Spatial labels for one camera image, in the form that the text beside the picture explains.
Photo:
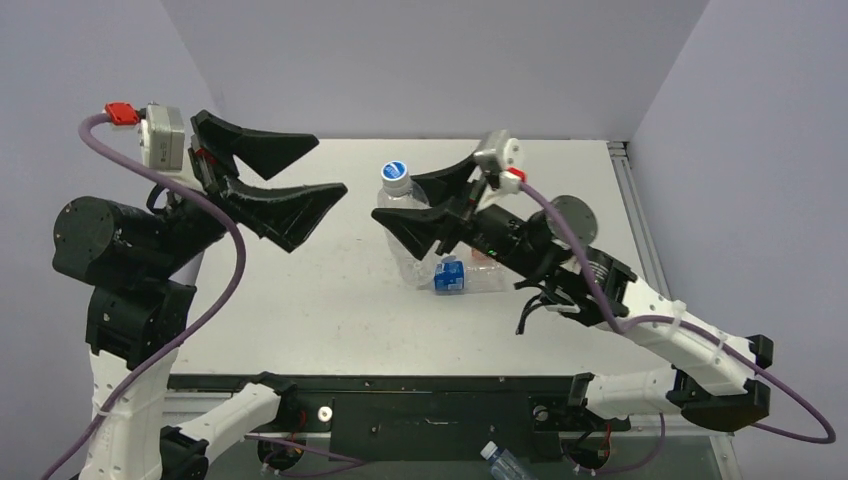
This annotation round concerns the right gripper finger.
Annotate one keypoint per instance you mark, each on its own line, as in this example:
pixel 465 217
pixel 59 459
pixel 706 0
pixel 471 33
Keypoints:
pixel 417 230
pixel 441 185

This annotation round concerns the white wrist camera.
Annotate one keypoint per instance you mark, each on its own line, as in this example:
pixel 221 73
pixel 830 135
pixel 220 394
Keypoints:
pixel 500 159
pixel 162 138

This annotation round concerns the aluminium frame rail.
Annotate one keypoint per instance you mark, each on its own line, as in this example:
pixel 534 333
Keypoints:
pixel 645 245

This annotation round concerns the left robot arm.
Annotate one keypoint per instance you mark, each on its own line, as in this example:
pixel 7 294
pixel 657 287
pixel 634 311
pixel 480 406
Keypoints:
pixel 161 272

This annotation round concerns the clear bottle blue label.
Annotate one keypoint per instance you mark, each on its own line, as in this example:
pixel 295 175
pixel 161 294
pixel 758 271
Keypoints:
pixel 455 275

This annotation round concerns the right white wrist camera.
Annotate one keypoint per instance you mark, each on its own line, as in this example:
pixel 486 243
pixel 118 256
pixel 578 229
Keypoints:
pixel 500 159

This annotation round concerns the clear bottle blue-white cap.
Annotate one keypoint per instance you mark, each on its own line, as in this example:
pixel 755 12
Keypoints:
pixel 399 191

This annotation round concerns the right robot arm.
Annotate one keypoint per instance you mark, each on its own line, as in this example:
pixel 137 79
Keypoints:
pixel 712 379

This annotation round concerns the water bottle under table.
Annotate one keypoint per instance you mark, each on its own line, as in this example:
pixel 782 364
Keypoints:
pixel 503 465

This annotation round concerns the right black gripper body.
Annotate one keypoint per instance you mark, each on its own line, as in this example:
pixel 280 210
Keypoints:
pixel 460 216

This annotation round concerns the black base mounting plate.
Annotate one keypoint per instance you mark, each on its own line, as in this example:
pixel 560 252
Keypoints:
pixel 439 418

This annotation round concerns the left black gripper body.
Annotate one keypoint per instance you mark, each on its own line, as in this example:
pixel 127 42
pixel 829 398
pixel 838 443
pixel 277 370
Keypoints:
pixel 193 216

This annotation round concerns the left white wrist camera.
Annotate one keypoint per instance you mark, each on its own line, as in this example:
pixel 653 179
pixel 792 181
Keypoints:
pixel 162 138

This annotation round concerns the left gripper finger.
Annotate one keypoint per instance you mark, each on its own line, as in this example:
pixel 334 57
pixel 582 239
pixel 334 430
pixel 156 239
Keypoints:
pixel 219 143
pixel 284 216

